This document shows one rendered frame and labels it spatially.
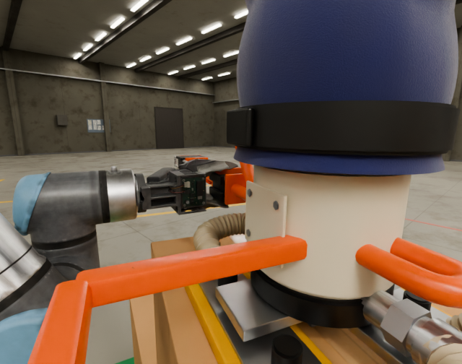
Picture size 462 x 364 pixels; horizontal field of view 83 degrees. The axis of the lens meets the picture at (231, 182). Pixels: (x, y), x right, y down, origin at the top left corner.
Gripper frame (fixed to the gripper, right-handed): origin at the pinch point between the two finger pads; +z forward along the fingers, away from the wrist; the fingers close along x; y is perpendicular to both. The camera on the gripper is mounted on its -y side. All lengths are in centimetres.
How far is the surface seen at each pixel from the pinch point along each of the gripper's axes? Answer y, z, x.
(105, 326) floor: -129, -32, -120
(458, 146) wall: -553, 1427, -50
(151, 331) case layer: -43, -13, -66
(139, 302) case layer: -63, -15, -66
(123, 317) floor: -132, -20, -120
